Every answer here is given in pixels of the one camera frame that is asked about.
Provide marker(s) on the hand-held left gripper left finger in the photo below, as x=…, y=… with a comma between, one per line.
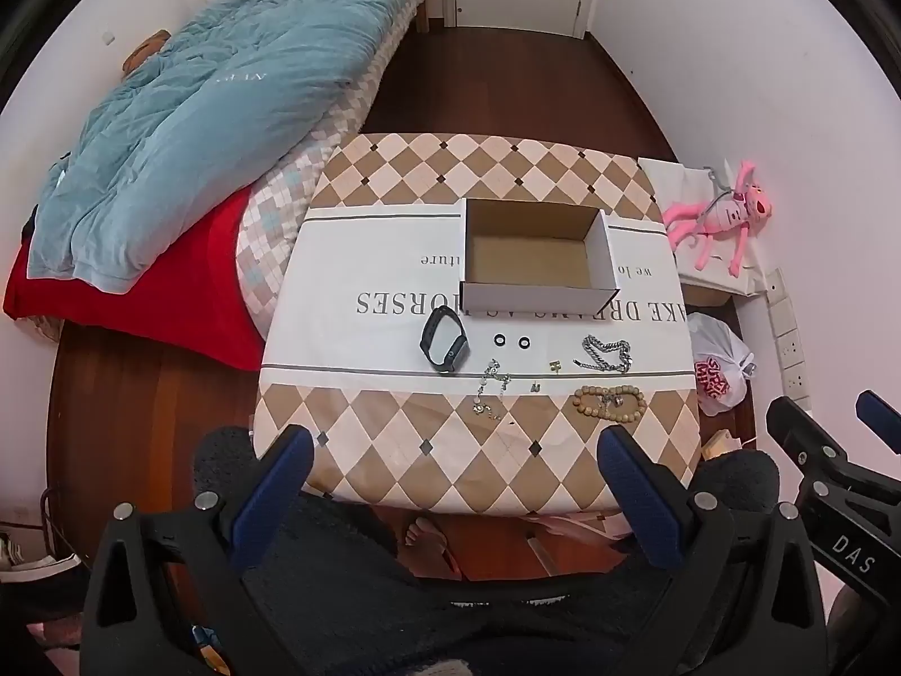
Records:
x=274, y=486

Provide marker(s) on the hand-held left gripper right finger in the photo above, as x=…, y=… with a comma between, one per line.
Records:
x=637, y=493

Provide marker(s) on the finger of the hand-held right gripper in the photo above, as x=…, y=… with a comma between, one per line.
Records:
x=799, y=429
x=878, y=417

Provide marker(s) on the black smart watch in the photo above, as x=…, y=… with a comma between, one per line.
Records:
x=445, y=358

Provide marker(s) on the cardboard box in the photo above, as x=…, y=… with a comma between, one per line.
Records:
x=528, y=257

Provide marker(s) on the small beige box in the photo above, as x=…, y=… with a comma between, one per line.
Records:
x=718, y=443

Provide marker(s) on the white plastic bag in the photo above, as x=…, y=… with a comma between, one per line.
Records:
x=718, y=366

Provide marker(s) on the person's bare foot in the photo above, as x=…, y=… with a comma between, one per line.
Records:
x=422, y=534

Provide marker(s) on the diamond pattern tablecloth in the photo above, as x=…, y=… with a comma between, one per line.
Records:
x=366, y=338

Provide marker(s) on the red bed sheet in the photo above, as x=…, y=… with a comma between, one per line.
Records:
x=190, y=282

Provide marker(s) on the pink plush toy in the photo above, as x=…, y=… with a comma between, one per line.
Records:
x=732, y=215

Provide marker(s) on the light blue quilt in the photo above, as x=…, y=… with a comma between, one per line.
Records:
x=211, y=98

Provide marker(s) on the brown pillow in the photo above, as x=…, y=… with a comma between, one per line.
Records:
x=144, y=49

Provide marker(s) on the white wall socket row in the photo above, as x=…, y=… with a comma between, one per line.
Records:
x=788, y=348

